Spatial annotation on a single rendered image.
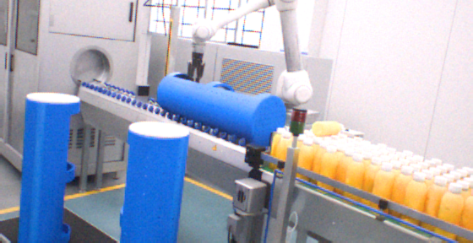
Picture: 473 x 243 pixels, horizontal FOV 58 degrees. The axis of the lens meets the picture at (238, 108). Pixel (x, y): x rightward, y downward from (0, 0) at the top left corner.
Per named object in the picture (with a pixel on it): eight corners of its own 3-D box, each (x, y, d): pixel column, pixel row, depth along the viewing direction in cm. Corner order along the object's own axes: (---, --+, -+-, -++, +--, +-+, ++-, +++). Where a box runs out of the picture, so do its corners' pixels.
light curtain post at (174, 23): (155, 204, 369) (176, 7, 343) (159, 207, 365) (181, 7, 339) (149, 206, 365) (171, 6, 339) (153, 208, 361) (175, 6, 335)
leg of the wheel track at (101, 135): (99, 188, 388) (104, 121, 379) (101, 191, 384) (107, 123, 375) (92, 189, 384) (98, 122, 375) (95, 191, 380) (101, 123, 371)
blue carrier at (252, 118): (189, 110, 300) (192, 71, 294) (284, 143, 239) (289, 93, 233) (155, 115, 280) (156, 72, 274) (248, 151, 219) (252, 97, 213)
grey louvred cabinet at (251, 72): (171, 146, 567) (182, 38, 545) (310, 198, 437) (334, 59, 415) (138, 151, 525) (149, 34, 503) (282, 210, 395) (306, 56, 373)
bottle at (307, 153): (303, 186, 187) (310, 145, 184) (290, 180, 191) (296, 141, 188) (312, 183, 192) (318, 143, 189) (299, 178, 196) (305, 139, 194)
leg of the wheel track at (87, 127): (84, 191, 378) (89, 122, 369) (86, 192, 374) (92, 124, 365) (78, 191, 374) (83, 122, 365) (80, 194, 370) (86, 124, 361)
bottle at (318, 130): (326, 132, 194) (347, 130, 207) (319, 118, 196) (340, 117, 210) (315, 139, 198) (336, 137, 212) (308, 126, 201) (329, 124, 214)
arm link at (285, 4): (306, 99, 277) (318, 105, 256) (282, 104, 275) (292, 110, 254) (291, -21, 262) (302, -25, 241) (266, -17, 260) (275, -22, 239)
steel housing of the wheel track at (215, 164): (105, 121, 387) (108, 83, 382) (287, 206, 236) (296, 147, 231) (74, 121, 367) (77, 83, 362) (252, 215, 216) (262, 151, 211)
